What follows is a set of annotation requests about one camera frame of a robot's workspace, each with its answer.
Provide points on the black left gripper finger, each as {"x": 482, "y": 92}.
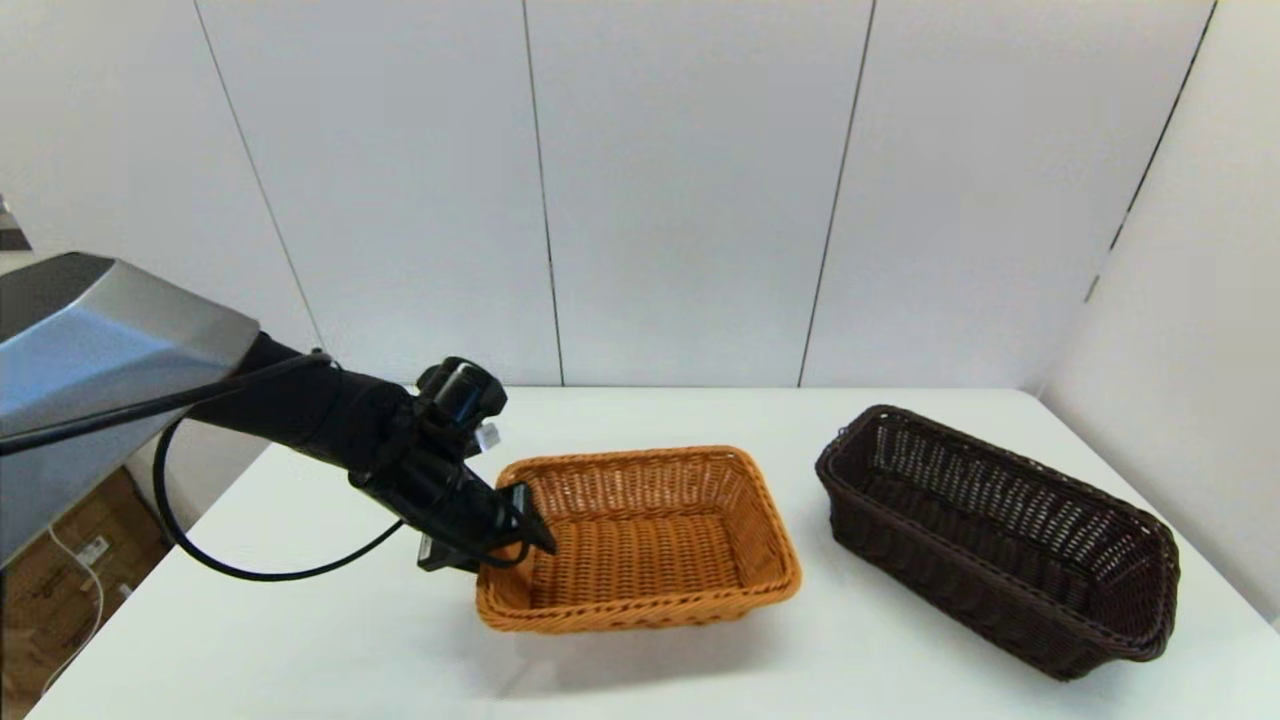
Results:
{"x": 530, "y": 520}

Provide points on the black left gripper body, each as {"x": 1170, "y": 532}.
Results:
{"x": 440, "y": 495}

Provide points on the orange wicker basket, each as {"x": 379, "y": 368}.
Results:
{"x": 640, "y": 610}

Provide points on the dark brown wicker basket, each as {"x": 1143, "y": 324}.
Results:
{"x": 960, "y": 590}

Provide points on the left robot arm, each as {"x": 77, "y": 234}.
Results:
{"x": 100, "y": 350}

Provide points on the brown cardboard box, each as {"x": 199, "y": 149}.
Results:
{"x": 100, "y": 500}
{"x": 50, "y": 620}

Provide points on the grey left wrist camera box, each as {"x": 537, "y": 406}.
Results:
{"x": 445, "y": 557}

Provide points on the dark grey wall ledge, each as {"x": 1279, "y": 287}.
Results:
{"x": 12, "y": 238}

